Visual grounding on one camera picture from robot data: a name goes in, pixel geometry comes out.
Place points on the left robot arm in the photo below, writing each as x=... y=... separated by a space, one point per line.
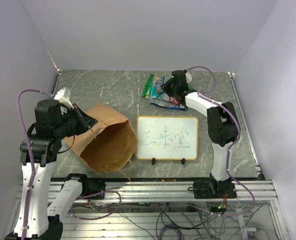
x=38 y=219

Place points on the aluminium rail frame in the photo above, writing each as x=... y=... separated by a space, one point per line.
x=169 y=209

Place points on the teal snack packet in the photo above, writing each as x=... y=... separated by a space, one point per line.
x=156 y=92

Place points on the small whiteboard with frame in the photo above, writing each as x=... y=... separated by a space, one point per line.
x=167 y=138

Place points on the brown paper bag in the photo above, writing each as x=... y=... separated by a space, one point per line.
x=109 y=145

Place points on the colourful small snack packet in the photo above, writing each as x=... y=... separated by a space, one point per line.
x=158 y=81

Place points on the green Chuba chips bag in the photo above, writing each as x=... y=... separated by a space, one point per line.
x=146 y=91

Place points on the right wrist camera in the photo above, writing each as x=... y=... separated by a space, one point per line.
x=188 y=77

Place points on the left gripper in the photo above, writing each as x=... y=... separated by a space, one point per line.
x=85 y=122

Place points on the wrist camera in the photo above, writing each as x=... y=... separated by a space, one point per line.
x=188 y=77
x=63 y=96

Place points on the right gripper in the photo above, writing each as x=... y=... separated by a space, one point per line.
x=166 y=87

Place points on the red snack packet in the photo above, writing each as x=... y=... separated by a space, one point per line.
x=174 y=100

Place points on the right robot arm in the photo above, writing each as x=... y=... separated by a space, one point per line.
x=223 y=127

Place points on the dark blue snack bag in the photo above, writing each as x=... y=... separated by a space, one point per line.
x=167 y=105

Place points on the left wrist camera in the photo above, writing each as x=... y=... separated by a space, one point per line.
x=63 y=96

